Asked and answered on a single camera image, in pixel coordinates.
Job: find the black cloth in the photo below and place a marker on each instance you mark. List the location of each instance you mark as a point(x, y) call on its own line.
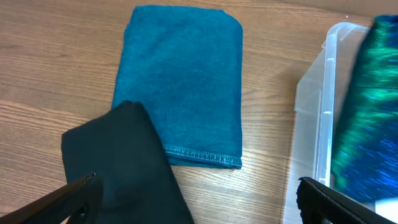
point(123, 148)

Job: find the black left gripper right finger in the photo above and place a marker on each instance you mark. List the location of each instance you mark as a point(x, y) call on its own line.
point(320, 204)

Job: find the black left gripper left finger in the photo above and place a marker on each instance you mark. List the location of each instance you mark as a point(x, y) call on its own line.
point(78, 202)

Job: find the blue sequin garment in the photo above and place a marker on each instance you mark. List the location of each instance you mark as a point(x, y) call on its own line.
point(364, 149)

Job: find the folded teal blue towel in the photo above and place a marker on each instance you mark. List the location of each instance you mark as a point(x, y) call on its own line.
point(184, 64)

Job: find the clear plastic container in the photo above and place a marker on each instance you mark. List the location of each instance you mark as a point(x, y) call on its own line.
point(319, 99)

